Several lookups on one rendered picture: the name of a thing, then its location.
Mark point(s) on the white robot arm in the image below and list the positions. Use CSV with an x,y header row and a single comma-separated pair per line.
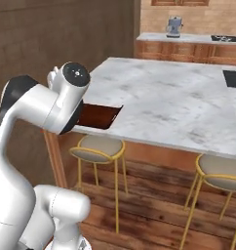
x,y
22,136

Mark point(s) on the brown wooden tray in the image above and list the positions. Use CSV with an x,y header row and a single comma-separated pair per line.
x,y
98,116

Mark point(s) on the wooden dining counter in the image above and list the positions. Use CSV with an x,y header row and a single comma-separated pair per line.
x,y
162,104

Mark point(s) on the yellow stool with beige seat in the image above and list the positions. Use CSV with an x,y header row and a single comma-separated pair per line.
x,y
100,149
220,172

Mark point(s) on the wooden base cupboards run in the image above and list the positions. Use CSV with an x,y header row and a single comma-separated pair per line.
x,y
188,51

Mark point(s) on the grey coffee machine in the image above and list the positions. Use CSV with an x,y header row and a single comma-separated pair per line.
x,y
174,26

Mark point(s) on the black sink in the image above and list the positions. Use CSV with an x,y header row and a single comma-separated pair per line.
x,y
234,78

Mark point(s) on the black hob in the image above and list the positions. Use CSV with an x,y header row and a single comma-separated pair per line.
x,y
226,38

